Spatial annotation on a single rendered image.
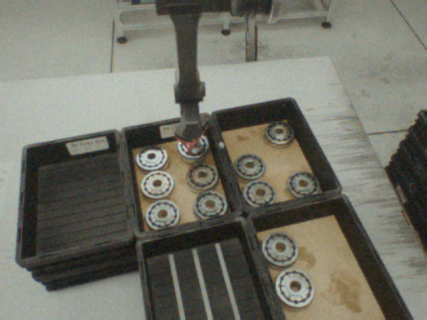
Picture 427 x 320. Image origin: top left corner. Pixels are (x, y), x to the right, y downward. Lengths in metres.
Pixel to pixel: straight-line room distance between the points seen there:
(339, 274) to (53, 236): 0.82
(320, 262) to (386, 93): 1.97
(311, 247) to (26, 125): 1.19
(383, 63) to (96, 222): 2.52
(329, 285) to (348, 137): 0.68
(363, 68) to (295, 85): 1.40
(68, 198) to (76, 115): 0.50
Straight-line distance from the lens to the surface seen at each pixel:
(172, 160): 1.29
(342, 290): 1.14
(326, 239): 1.18
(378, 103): 2.86
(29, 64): 3.23
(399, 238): 1.42
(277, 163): 1.29
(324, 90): 1.77
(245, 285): 1.09
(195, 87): 1.00
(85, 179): 1.31
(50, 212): 1.28
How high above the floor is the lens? 1.86
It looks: 53 degrees down
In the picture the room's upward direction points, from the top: straight up
